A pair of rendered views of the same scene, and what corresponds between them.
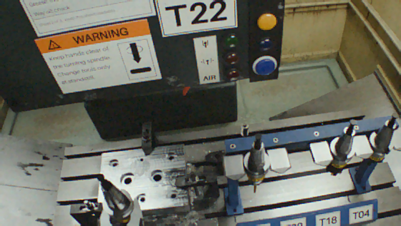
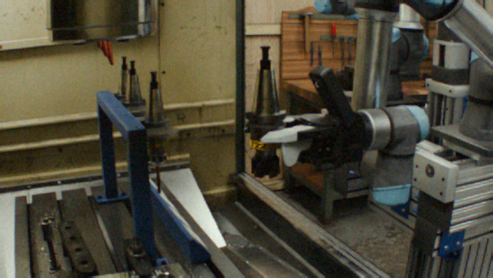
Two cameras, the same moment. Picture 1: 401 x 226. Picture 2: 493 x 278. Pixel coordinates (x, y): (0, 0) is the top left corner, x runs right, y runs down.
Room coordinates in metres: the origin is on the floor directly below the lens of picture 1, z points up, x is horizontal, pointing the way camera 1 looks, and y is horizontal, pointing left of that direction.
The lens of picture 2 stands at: (0.68, 0.88, 1.48)
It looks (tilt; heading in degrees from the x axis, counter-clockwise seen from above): 16 degrees down; 244
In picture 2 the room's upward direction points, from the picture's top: straight up
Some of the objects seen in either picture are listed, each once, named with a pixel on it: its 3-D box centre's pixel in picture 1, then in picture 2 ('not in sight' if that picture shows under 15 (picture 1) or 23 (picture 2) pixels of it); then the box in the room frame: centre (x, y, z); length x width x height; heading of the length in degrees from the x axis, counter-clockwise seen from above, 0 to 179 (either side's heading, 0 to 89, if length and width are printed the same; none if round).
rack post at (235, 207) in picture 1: (232, 179); (142, 210); (0.47, -0.06, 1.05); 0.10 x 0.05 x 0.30; 179
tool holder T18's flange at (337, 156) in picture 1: (341, 150); (134, 106); (0.41, -0.33, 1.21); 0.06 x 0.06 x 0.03
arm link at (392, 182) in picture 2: not in sight; (388, 172); (0.03, 0.19, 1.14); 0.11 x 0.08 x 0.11; 82
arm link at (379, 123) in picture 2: not in sight; (367, 129); (0.11, 0.21, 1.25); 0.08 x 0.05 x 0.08; 89
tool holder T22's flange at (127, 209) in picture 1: (118, 204); (265, 119); (0.32, 0.20, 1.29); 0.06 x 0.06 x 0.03
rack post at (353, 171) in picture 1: (372, 156); (107, 152); (0.46, -0.50, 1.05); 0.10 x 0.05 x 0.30; 179
